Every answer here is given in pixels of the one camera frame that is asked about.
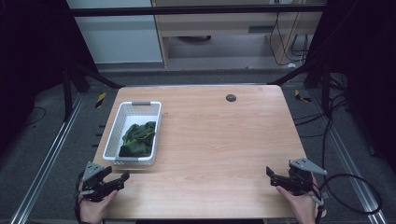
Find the black horizontal bar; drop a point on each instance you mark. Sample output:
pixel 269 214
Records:
pixel 186 11

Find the metal floor rail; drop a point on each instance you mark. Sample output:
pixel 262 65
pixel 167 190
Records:
pixel 348 155
pixel 46 161

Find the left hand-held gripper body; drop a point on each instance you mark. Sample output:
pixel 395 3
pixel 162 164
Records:
pixel 92 174

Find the white cabinet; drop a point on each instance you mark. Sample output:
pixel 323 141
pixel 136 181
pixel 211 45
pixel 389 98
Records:
pixel 120 40

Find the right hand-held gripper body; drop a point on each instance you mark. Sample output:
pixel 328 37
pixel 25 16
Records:
pixel 300 179

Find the white plastic basket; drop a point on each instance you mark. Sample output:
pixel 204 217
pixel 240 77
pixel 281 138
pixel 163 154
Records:
pixel 116 140

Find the person's left hand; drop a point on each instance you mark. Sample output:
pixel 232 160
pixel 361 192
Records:
pixel 93 210

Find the dark green leafy vegetable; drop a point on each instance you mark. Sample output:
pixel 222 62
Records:
pixel 138 140

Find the person's right hand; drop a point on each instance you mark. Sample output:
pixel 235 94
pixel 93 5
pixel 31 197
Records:
pixel 300 207

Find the black metal stand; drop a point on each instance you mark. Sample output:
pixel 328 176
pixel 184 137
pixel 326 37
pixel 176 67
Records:
pixel 67 93
pixel 325 90

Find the yellow black tape strip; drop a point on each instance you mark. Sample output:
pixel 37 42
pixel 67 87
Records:
pixel 300 96
pixel 100 100

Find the black curtain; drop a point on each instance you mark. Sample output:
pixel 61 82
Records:
pixel 364 71
pixel 29 62

